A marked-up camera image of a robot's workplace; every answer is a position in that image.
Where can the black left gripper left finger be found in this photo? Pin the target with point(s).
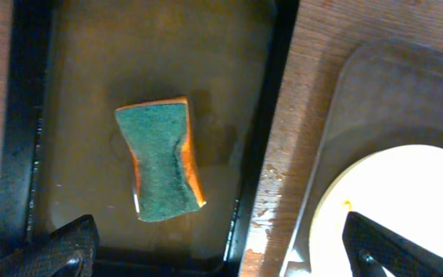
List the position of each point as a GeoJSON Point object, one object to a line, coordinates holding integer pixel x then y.
{"type": "Point", "coordinates": [68, 251]}

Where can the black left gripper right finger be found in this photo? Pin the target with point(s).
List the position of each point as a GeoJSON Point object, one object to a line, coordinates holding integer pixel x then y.
{"type": "Point", "coordinates": [372, 250]}

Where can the pinkish white plate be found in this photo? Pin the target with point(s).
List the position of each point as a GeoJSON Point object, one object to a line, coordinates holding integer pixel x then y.
{"type": "Point", "coordinates": [400, 188]}

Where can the green and orange sponge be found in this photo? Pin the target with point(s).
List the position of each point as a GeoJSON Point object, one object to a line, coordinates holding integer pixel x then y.
{"type": "Point", "coordinates": [159, 137]}

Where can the large brown serving tray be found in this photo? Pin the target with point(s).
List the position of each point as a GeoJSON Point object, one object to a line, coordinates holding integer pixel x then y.
{"type": "Point", "coordinates": [389, 93]}

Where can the small black tray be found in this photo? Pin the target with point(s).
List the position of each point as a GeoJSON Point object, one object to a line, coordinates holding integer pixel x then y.
{"type": "Point", "coordinates": [73, 63]}

